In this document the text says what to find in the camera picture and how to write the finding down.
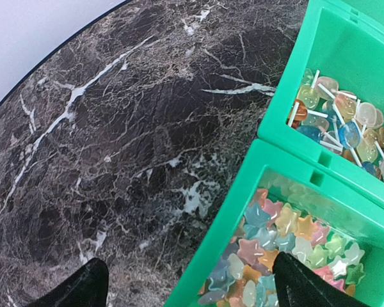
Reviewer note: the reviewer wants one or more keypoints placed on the green bin with star candies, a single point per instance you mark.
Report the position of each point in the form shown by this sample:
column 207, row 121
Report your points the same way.
column 281, row 203

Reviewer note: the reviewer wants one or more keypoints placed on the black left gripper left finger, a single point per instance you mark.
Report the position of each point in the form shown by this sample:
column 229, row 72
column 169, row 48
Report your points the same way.
column 88, row 286

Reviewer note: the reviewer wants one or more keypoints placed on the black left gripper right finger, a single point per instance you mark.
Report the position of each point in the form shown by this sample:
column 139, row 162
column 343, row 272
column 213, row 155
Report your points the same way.
column 297, row 285

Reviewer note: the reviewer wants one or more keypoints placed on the green bin with lollipops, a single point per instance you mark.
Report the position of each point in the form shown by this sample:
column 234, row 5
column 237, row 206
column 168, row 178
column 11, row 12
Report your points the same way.
column 343, row 40

